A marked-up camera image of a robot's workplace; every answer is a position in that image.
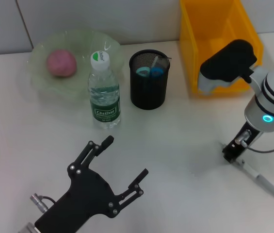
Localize blue and teal scissors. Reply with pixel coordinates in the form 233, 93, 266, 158
136, 67, 164, 79

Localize left gripper connector cable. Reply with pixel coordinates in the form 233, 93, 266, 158
29, 193, 56, 212

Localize green glass fruit plate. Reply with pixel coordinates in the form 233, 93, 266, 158
26, 28, 125, 100

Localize yellow plastic bin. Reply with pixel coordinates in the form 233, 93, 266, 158
179, 0, 264, 95

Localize clear plastic ruler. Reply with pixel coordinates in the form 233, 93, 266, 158
150, 55, 173, 75

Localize clear grey ballpoint pen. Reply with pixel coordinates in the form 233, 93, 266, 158
220, 143, 274, 200

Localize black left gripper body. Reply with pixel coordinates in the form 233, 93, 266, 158
33, 164, 121, 233

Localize black mesh pen holder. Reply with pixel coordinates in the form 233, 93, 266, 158
129, 50, 171, 110

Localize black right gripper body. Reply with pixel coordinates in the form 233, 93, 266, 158
226, 120, 261, 158

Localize pink peach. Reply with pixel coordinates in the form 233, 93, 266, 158
46, 49, 77, 78

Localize clear green-label water bottle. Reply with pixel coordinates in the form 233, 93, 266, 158
87, 50, 122, 130

